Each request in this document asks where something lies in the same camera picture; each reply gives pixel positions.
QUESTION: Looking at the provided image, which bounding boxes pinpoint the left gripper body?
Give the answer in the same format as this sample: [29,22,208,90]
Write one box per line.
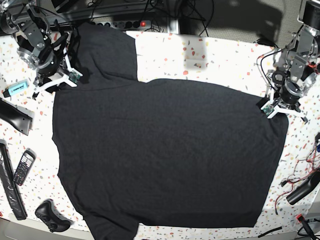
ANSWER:
[271,71,302,107]

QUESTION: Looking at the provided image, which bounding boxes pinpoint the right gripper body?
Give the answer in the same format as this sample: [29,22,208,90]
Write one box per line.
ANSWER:
[35,47,61,77]

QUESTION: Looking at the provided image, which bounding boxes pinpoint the black T-shirt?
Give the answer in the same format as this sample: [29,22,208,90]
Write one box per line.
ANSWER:
[52,23,289,240]

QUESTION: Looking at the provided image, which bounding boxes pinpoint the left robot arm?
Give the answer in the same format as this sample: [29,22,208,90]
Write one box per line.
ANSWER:
[257,0,320,122]

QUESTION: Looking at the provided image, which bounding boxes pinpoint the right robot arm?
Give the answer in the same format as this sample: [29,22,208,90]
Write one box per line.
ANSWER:
[0,0,83,99]

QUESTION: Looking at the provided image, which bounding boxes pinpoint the light blue highlighter marker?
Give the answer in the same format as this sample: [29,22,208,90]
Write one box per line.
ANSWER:
[3,79,29,98]

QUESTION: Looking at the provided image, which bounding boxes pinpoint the black cylindrical tool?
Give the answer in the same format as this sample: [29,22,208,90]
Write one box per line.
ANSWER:
[286,171,320,205]

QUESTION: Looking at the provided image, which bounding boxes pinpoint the black remote control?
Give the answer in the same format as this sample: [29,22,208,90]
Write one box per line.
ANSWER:
[13,148,36,186]

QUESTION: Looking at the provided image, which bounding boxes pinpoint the red black clamp right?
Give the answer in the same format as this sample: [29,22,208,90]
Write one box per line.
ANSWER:
[296,214,319,240]

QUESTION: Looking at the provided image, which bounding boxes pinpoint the long black bar in plastic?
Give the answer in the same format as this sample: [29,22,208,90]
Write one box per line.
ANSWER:
[0,140,28,221]

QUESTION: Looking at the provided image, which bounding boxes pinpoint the thin black stick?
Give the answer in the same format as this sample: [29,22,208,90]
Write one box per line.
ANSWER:
[257,226,283,238]

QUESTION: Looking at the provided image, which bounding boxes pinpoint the black game controller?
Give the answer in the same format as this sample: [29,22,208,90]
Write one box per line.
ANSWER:
[35,200,71,233]

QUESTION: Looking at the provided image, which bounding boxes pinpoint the black handheld device with handle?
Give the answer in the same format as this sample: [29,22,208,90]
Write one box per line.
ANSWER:
[0,98,33,136]

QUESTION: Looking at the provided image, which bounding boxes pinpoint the red and black wires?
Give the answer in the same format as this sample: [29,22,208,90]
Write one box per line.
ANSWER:
[274,139,320,216]

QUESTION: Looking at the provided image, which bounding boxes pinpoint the power strip with red switch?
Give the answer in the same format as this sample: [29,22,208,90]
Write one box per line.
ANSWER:
[94,20,152,31]

